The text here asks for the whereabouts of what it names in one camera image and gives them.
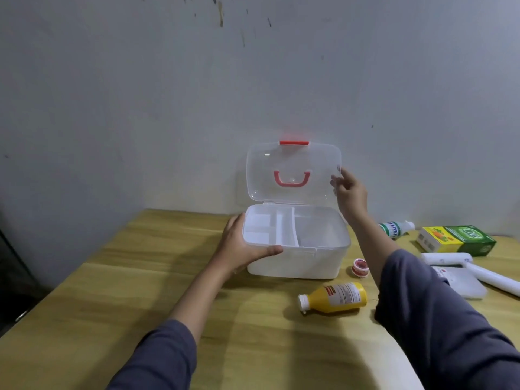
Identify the person's right hand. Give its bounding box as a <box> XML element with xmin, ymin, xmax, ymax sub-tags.
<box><xmin>329</xmin><ymin>167</ymin><xmax>368</xmax><ymax>226</ymax></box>

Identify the person's left hand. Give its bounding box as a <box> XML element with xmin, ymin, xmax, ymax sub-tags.
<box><xmin>217</xmin><ymin>213</ymin><xmax>284</xmax><ymax>277</ymax></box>

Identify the white bottle green label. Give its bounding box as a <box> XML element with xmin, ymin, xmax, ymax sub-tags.
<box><xmin>378</xmin><ymin>220</ymin><xmax>416</xmax><ymax>240</ymax></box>

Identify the white first aid box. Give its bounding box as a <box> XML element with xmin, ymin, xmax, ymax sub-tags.
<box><xmin>242</xmin><ymin>140</ymin><xmax>352</xmax><ymax>280</ymax></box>

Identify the yellow medicine bottle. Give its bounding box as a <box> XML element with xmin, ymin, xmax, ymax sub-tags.
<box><xmin>297</xmin><ymin>282</ymin><xmax>368</xmax><ymax>315</ymax></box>

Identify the green and yellow box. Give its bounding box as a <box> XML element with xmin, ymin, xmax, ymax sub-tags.
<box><xmin>416</xmin><ymin>225</ymin><xmax>497</xmax><ymax>258</ymax></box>

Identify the white packet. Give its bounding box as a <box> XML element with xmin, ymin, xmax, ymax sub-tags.
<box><xmin>430</xmin><ymin>265</ymin><xmax>488</xmax><ymax>300</ymax></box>

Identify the person's left forearm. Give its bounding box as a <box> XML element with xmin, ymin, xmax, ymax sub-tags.
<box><xmin>106</xmin><ymin>257</ymin><xmax>236</xmax><ymax>390</ymax></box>

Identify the person's right forearm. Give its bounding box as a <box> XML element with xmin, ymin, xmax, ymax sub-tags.
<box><xmin>347</xmin><ymin>213</ymin><xmax>520</xmax><ymax>390</ymax></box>

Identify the dark metal door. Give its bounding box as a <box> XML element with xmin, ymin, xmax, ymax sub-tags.
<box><xmin>0</xmin><ymin>217</ymin><xmax>46</xmax><ymax>337</ymax></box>

